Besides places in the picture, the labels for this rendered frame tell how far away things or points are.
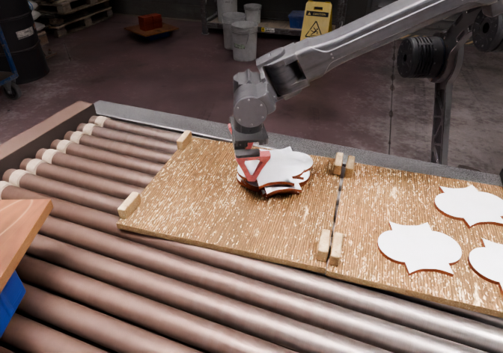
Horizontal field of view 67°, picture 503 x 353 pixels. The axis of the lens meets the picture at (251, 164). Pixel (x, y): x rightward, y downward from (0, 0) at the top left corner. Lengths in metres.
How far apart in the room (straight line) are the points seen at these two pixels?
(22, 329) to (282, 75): 0.58
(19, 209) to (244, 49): 3.76
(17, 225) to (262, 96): 0.43
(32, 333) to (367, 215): 0.61
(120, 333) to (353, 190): 0.53
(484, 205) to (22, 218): 0.86
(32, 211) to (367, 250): 0.57
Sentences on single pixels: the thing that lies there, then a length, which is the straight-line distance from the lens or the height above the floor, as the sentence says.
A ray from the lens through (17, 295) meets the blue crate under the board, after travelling 0.74.
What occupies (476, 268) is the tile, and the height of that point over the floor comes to 0.94.
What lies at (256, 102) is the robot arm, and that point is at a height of 1.18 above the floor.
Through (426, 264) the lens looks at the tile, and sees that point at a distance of 0.74.
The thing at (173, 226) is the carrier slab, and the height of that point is 0.94.
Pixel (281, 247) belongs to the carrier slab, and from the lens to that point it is 0.71.
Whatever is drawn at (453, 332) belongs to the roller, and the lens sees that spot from 0.71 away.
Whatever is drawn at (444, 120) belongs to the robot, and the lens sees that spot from 1.91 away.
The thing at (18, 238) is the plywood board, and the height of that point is 1.04.
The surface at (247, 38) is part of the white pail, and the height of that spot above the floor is 0.25.
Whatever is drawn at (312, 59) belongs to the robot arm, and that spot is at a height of 1.23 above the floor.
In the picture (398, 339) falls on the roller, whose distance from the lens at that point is 0.67.
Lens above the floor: 1.46
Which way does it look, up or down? 35 degrees down
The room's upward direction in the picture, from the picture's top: straight up
